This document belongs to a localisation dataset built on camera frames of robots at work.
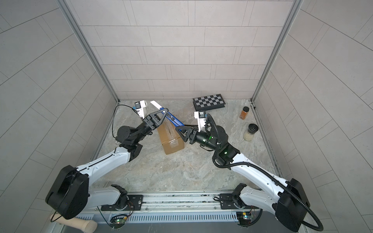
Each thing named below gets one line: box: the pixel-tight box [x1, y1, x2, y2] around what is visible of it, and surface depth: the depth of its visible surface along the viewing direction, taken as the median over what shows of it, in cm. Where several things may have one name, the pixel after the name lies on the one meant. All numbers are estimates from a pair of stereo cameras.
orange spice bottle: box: [239, 106, 250, 120], surface depth 101 cm
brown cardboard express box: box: [156, 118, 185, 155], surface depth 82 cm
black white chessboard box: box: [192, 93, 226, 111], surface depth 114 cm
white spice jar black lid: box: [243, 123, 259, 142], surface depth 89 cm
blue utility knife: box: [150, 99, 185, 127], surface depth 64 cm
